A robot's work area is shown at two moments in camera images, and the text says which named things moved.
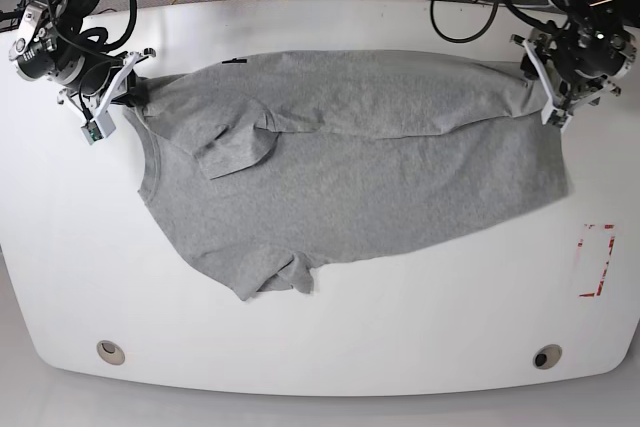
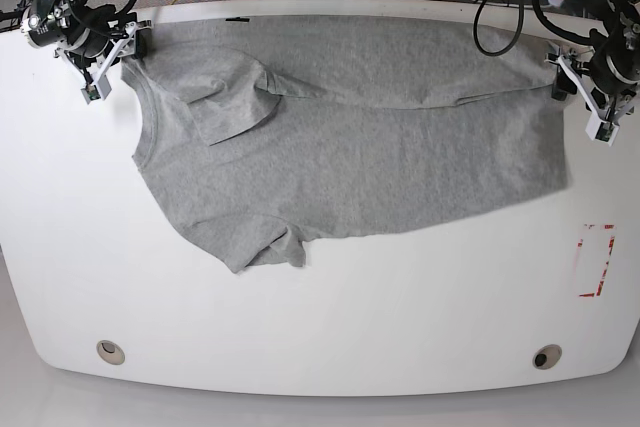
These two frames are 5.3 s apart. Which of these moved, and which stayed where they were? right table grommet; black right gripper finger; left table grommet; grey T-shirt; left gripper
Moved: grey T-shirt; left gripper; black right gripper finger
Stayed: right table grommet; left table grommet
